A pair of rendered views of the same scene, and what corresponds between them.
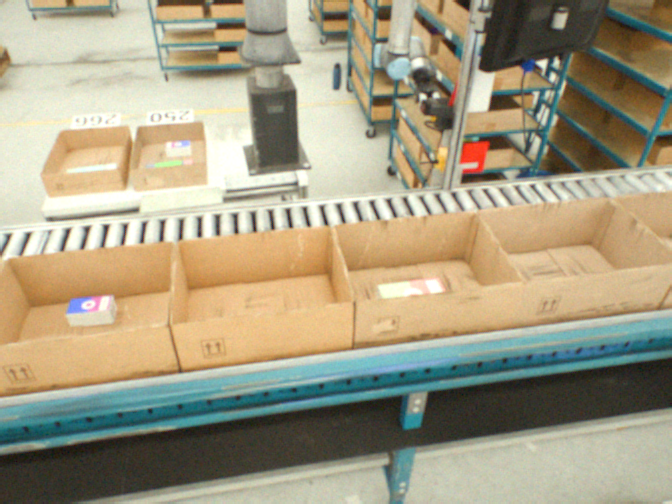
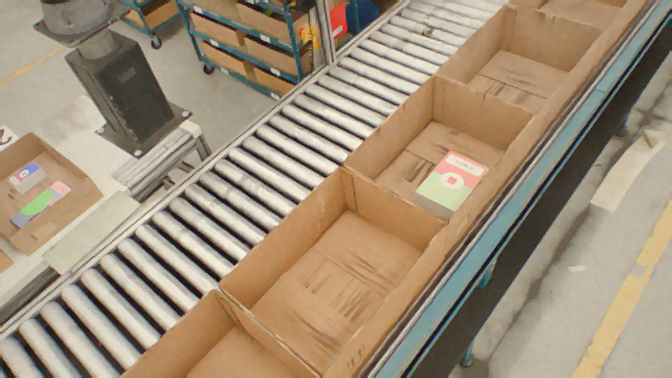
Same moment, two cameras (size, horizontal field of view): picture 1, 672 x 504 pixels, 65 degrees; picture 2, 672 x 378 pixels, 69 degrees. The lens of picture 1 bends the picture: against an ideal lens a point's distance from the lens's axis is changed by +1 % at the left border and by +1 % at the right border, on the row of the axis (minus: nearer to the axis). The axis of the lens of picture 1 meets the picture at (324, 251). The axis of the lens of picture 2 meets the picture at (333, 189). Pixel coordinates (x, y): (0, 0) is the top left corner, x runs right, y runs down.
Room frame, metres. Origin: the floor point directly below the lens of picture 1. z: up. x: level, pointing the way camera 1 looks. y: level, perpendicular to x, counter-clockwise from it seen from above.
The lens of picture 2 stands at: (0.45, 0.40, 1.90)
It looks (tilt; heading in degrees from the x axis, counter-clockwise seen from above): 50 degrees down; 329
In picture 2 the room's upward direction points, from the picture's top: 11 degrees counter-clockwise
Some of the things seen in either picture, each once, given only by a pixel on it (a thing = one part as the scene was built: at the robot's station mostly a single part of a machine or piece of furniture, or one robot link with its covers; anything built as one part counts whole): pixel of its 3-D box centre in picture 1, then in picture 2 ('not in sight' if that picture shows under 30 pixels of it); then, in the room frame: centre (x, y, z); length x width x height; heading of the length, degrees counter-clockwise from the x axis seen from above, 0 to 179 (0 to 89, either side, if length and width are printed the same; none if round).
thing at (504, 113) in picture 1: (474, 104); not in sight; (2.47, -0.73, 0.79); 0.40 x 0.30 x 0.10; 11
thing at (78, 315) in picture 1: (92, 311); not in sight; (0.93, 0.58, 0.91); 0.10 x 0.06 x 0.05; 98
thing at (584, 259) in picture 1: (562, 260); (515, 76); (1.05, -0.62, 0.97); 0.39 x 0.29 x 0.17; 100
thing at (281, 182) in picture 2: (324, 248); (284, 184); (1.41, 0.00, 0.72); 0.52 x 0.05 x 0.05; 10
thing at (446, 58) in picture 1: (481, 62); not in sight; (2.47, -0.73, 0.99); 0.40 x 0.30 x 0.10; 6
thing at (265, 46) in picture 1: (267, 39); (72, 1); (2.01, 0.21, 1.24); 0.19 x 0.19 x 0.10
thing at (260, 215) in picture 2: (286, 252); (255, 211); (1.39, 0.13, 0.72); 0.52 x 0.05 x 0.05; 10
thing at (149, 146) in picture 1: (171, 154); (29, 189); (1.94, 0.63, 0.80); 0.38 x 0.28 x 0.10; 11
